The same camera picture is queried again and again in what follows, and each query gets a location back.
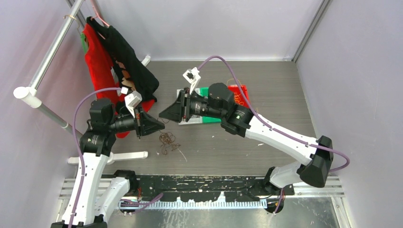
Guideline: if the coloured cable bundle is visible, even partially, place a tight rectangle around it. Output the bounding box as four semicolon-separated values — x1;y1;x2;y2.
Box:
158;131;182;155

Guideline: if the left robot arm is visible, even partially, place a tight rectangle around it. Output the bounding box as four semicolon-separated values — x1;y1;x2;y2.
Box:
51;98;165;228

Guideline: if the green plastic bin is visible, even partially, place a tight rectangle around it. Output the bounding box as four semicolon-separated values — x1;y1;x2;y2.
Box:
196;87;221;124

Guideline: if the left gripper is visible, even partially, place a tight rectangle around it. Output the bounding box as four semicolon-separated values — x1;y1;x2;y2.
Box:
107;104;164;139

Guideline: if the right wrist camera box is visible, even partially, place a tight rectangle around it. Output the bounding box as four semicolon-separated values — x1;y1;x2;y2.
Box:
182;67;201;95

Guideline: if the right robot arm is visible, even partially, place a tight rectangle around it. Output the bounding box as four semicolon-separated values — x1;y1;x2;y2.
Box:
159;83;333;195

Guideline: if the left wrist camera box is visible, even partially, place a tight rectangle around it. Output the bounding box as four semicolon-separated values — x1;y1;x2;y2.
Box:
125;91;142;118

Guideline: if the white plastic bin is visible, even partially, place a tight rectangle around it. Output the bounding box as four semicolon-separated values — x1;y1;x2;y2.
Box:
176;88;202;125

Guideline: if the black shirt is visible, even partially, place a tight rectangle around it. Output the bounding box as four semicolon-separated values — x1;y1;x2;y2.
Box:
86;17;159;102

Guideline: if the red plastic bin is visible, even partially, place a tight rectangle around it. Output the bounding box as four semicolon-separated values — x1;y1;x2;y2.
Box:
228;85;250;108

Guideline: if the red shirt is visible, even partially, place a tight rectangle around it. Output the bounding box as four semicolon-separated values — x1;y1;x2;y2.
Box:
82;23;156;139

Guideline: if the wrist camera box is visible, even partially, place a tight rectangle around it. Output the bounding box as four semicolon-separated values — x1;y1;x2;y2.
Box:
182;67;201;95
125;91;142;118

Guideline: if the metal clothes rack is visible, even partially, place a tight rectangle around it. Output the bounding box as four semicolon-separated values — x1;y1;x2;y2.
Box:
13;0;148;164

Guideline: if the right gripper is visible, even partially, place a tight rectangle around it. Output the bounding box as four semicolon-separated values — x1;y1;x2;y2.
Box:
159;87;225;124

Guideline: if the green hanger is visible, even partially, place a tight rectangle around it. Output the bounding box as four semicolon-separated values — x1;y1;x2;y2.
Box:
80;33;88;54

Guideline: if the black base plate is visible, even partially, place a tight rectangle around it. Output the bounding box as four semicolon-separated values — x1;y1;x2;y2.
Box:
125;175;280;202

